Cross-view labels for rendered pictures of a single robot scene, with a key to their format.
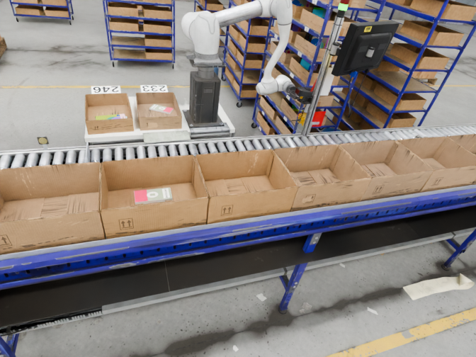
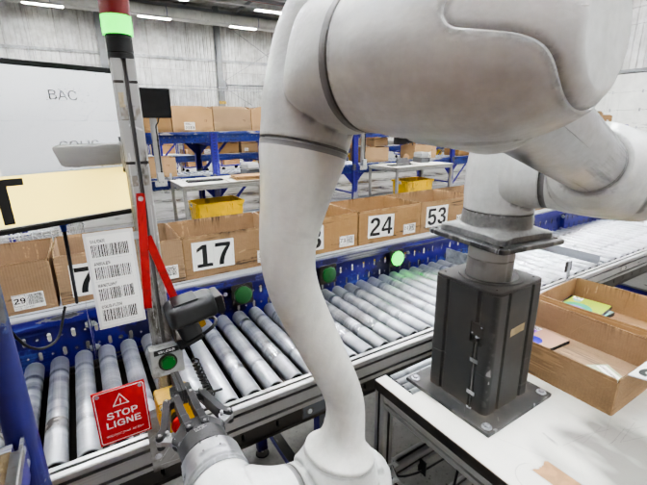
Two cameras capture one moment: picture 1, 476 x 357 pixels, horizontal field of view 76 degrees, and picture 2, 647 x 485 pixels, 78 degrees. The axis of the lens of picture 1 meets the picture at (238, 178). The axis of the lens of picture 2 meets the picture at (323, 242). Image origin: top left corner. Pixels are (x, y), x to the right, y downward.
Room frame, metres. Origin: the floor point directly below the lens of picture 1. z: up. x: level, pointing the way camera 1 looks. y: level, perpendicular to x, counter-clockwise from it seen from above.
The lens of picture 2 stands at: (2.87, -0.19, 1.43)
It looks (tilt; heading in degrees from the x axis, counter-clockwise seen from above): 16 degrees down; 172
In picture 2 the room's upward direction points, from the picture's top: 1 degrees counter-clockwise
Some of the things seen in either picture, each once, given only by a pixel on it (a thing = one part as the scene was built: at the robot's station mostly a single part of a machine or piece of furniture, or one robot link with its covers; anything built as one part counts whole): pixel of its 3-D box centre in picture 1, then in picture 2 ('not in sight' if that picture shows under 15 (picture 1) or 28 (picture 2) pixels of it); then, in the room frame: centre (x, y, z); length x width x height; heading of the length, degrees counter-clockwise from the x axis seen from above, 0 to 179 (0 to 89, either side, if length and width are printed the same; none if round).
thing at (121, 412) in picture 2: (314, 119); (138, 407); (2.10, -0.49, 0.85); 0.16 x 0.01 x 0.13; 114
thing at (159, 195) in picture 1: (153, 195); not in sight; (0.98, 0.36, 0.89); 0.16 x 0.07 x 0.02; 114
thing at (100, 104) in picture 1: (108, 112); (614, 316); (1.80, 0.94, 0.80); 0.38 x 0.28 x 0.10; 27
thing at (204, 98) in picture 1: (204, 98); (481, 332); (2.03, 0.33, 0.91); 0.26 x 0.26 x 0.33; 25
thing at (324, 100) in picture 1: (307, 91); not in sight; (2.79, -0.52, 0.79); 0.40 x 0.30 x 0.10; 25
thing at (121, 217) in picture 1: (154, 194); (372, 218); (0.92, 0.34, 0.96); 0.39 x 0.29 x 0.17; 114
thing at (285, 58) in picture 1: (290, 52); not in sight; (3.22, -0.32, 0.99); 0.40 x 0.30 x 0.10; 21
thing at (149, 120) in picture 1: (158, 110); (565, 345); (1.95, 0.65, 0.80); 0.38 x 0.28 x 0.10; 24
